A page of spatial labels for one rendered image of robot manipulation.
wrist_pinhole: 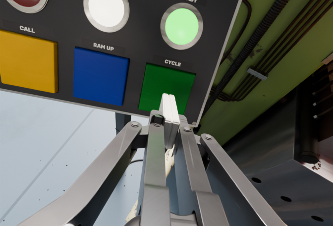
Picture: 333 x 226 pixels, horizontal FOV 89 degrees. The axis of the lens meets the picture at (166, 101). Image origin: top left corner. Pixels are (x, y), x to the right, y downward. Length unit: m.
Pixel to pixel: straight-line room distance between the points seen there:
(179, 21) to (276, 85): 0.39
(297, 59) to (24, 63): 0.55
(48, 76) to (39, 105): 1.28
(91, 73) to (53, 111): 1.26
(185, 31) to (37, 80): 0.22
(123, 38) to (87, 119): 1.19
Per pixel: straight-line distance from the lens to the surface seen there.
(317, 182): 0.51
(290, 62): 0.53
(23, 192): 1.34
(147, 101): 0.26
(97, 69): 0.26
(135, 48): 0.25
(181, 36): 0.25
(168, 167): 0.60
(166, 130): 0.15
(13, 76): 0.33
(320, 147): 0.51
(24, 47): 0.30
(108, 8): 0.26
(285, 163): 0.48
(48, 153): 1.36
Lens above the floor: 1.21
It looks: 52 degrees down
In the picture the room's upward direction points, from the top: 20 degrees clockwise
